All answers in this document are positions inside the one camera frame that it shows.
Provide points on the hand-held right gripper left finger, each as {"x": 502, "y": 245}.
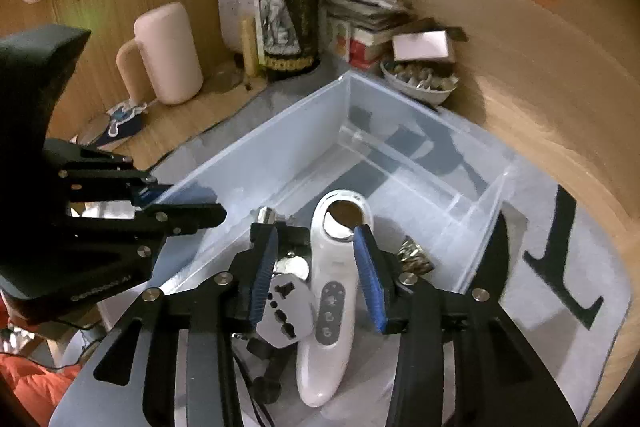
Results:
{"x": 265, "y": 279}

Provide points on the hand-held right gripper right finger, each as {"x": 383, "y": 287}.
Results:
{"x": 372, "y": 279}

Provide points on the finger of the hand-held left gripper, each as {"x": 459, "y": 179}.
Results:
{"x": 190, "y": 214}
{"x": 145, "y": 194}

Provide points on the white travel plug adapter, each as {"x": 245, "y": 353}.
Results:
{"x": 287, "y": 307}

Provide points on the silver metal cylinder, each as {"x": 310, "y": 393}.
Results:
{"x": 265, "y": 215}

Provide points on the white handheld facial device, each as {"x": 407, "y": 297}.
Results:
{"x": 320, "y": 357}

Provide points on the clear plastic storage bin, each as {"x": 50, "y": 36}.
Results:
{"x": 400, "y": 187}

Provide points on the crumpled foil wrapper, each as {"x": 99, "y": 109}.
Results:
{"x": 415, "y": 255}

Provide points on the blue and white small packet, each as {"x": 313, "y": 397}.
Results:
{"x": 125, "y": 119}

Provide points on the pink mug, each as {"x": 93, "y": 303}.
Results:
{"x": 167, "y": 57}

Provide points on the orange cloth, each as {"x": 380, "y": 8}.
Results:
{"x": 30, "y": 387}

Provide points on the yellow candle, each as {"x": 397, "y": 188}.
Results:
{"x": 248, "y": 47}

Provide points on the white bowl of foil sweets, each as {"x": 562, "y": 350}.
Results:
{"x": 420, "y": 84}

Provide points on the white paper sheet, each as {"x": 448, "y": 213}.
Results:
{"x": 232, "y": 7}

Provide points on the small white cardboard box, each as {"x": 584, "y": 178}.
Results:
{"x": 420, "y": 44}

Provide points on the stack of books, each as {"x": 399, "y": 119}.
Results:
{"x": 365, "y": 32}

